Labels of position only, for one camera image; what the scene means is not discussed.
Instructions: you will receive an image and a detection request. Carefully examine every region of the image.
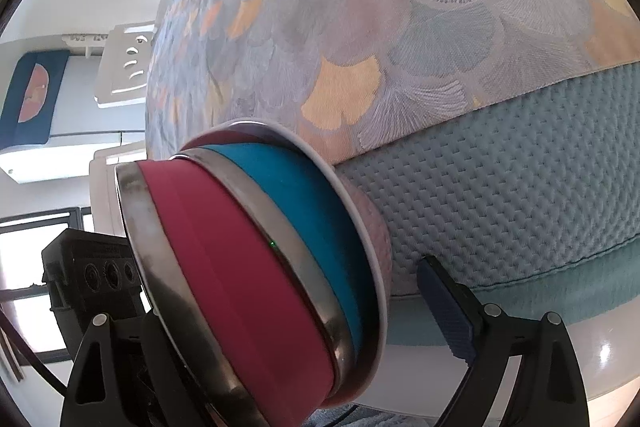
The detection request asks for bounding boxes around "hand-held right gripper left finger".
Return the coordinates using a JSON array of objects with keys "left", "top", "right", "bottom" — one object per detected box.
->
[{"left": 60, "top": 313, "right": 211, "bottom": 427}]

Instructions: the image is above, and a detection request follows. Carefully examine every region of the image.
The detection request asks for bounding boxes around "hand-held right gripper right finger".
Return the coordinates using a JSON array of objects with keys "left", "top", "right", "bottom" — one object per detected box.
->
[{"left": 416, "top": 255, "right": 591, "bottom": 427}]

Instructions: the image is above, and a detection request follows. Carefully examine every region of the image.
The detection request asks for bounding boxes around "pink cartoon bowl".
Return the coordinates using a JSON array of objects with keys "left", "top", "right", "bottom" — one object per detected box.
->
[{"left": 182, "top": 119, "right": 392, "bottom": 408}]

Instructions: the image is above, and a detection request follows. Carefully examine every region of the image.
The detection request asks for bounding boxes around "red steel bowl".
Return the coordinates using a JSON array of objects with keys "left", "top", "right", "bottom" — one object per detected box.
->
[{"left": 115, "top": 157, "right": 337, "bottom": 427}]

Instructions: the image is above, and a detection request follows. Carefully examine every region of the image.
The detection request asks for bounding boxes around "blue steel bowl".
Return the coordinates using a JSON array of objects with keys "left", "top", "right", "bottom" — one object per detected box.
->
[{"left": 170, "top": 142, "right": 377, "bottom": 390}]

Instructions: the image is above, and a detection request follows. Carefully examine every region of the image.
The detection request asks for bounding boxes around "dark framed window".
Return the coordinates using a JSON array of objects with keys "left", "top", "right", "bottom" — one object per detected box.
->
[{"left": 0, "top": 206, "right": 96, "bottom": 358}]

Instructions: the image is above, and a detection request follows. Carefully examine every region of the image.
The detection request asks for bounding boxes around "blue quilted mat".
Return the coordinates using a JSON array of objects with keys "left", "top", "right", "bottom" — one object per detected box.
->
[{"left": 332, "top": 62, "right": 640, "bottom": 348}]

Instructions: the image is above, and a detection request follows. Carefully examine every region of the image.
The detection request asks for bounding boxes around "black cable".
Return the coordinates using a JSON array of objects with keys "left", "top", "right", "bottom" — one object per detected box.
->
[{"left": 0, "top": 307, "right": 68, "bottom": 395}]

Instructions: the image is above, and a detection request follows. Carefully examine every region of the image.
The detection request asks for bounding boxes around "blue and pink wall art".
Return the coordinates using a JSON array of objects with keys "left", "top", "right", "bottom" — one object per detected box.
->
[{"left": 0, "top": 51, "right": 69, "bottom": 148}]

